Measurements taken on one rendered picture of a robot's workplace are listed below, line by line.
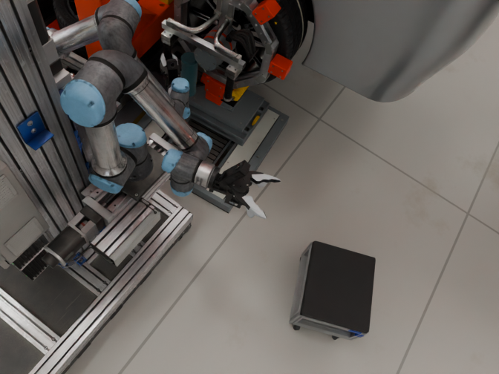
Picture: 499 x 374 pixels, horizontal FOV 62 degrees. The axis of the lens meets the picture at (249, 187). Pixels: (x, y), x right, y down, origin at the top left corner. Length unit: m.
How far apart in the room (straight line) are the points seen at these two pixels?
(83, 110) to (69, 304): 1.25
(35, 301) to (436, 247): 2.33
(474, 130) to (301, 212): 1.61
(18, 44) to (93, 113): 0.24
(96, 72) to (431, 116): 2.79
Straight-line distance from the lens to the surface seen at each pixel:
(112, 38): 1.56
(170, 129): 1.35
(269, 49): 2.03
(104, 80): 1.18
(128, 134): 1.57
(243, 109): 2.71
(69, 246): 1.71
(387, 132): 3.25
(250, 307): 2.41
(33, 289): 2.29
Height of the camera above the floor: 2.33
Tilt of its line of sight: 61 degrees down
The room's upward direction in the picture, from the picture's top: 19 degrees clockwise
